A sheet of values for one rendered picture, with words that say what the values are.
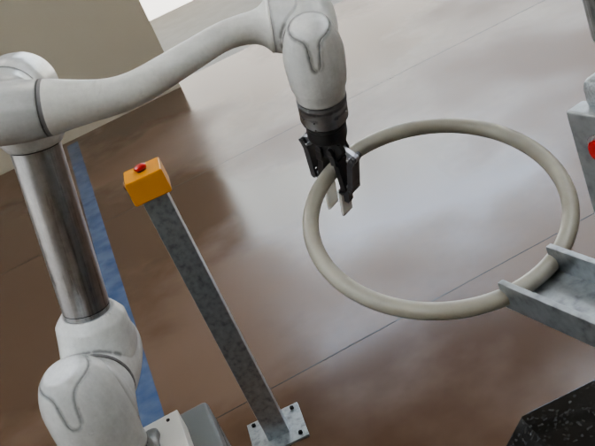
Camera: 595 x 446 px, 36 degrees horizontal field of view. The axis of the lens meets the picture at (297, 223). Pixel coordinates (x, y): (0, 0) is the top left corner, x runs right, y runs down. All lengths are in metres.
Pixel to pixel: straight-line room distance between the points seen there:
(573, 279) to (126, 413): 0.88
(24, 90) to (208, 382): 2.27
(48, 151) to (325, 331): 2.05
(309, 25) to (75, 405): 0.82
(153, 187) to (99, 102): 1.16
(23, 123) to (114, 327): 0.53
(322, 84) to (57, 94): 0.45
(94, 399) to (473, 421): 1.51
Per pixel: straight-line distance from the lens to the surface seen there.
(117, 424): 1.82
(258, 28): 1.68
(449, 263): 3.75
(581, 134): 1.03
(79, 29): 7.53
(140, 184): 2.73
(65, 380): 1.79
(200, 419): 2.08
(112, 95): 1.59
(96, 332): 1.92
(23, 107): 1.60
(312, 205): 1.67
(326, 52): 1.53
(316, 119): 1.61
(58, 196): 1.83
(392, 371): 3.30
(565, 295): 1.51
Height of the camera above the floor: 1.94
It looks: 25 degrees down
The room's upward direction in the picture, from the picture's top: 24 degrees counter-clockwise
